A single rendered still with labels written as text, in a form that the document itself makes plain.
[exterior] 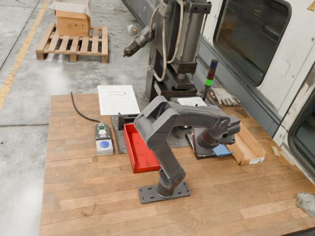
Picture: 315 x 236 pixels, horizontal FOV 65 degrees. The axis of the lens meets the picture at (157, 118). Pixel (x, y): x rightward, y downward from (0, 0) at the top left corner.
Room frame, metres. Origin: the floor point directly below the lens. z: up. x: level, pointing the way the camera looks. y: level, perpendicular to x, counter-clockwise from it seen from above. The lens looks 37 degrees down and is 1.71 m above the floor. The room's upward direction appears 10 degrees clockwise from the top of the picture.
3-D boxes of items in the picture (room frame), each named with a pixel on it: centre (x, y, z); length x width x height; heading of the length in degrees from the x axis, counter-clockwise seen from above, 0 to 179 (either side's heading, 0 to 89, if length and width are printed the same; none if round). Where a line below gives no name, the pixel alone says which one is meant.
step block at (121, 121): (0.93, 0.16, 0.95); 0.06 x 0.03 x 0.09; 112
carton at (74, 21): (4.13, 1.64, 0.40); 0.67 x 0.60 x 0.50; 14
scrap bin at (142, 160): (0.80, 0.05, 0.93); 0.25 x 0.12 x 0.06; 22
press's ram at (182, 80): (1.09, -0.03, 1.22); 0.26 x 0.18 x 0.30; 22
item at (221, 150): (0.89, -0.31, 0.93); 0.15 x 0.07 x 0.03; 25
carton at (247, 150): (0.95, -0.42, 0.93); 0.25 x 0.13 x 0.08; 22
